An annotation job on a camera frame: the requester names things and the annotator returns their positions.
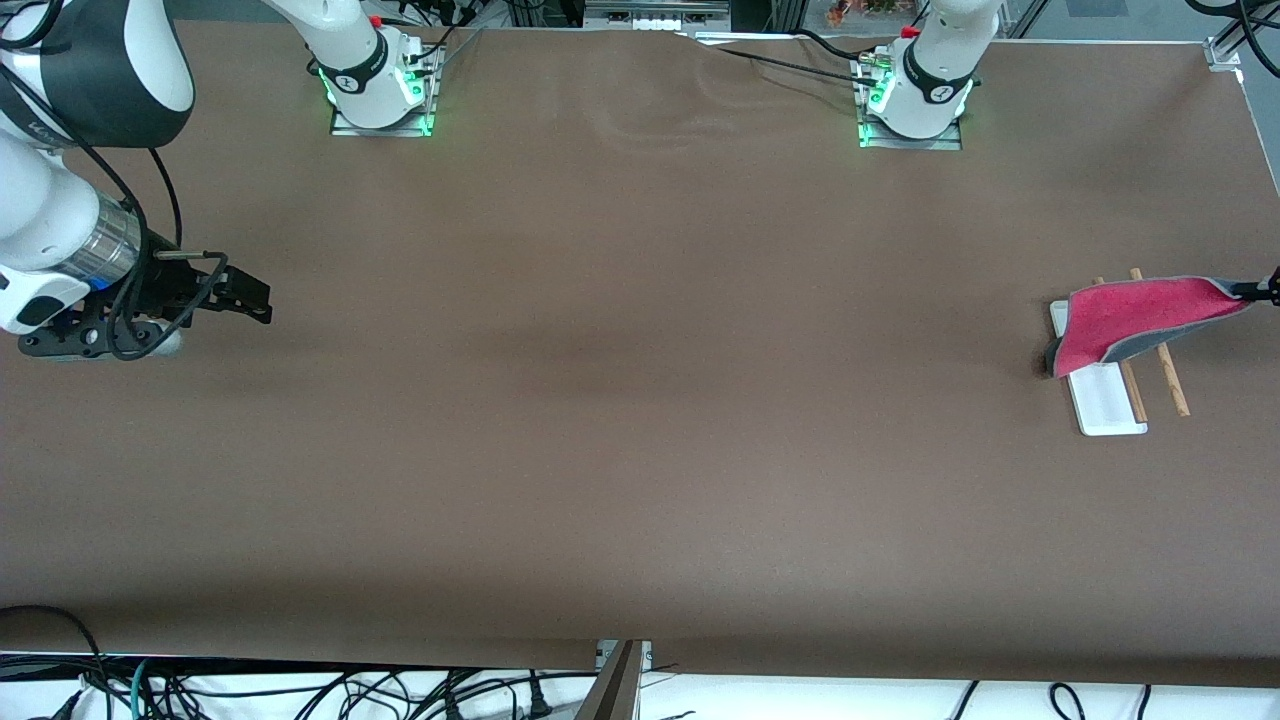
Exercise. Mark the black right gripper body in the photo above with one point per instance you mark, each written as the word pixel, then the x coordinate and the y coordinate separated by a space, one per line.
pixel 172 288

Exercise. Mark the red and grey towel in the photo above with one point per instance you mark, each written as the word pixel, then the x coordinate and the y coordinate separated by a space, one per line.
pixel 1130 315

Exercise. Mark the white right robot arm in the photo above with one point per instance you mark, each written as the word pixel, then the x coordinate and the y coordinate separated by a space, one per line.
pixel 30 210

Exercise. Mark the white rectangular tray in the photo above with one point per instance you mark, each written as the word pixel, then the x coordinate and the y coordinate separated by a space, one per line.
pixel 1105 405

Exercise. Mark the brown table cover sheet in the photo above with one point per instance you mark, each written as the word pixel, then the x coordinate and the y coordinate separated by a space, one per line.
pixel 650 400

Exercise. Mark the white power strip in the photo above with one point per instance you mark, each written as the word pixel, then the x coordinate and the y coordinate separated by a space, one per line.
pixel 655 23

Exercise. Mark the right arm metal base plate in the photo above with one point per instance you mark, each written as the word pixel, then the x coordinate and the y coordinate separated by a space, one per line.
pixel 345 128

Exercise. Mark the aluminium corner bracket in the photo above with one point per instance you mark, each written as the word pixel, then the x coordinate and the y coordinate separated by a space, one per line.
pixel 1220 55

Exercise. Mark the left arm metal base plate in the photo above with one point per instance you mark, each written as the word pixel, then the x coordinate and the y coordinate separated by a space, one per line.
pixel 945 143

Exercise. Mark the brown wooden post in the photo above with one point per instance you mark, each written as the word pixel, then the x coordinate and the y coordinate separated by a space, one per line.
pixel 615 690

